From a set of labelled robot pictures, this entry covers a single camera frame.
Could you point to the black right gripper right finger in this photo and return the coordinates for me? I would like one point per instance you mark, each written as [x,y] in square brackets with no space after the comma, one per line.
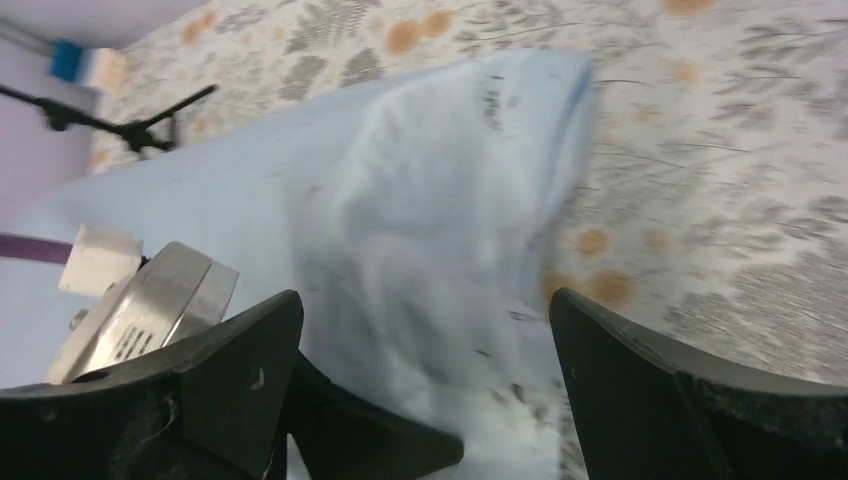
[648,406]

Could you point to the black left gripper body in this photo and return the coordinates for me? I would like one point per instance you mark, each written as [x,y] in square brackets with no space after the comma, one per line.
[341,436]

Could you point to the floral patterned bed sheet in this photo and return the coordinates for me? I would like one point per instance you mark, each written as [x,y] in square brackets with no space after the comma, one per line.
[716,205]

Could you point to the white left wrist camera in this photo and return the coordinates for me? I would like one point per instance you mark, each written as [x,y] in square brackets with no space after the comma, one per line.
[142,304]

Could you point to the light blue pillowcase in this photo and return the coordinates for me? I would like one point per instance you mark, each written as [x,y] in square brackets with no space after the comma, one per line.
[412,215]

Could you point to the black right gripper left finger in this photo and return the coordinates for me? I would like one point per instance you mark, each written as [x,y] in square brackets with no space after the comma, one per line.
[206,407]

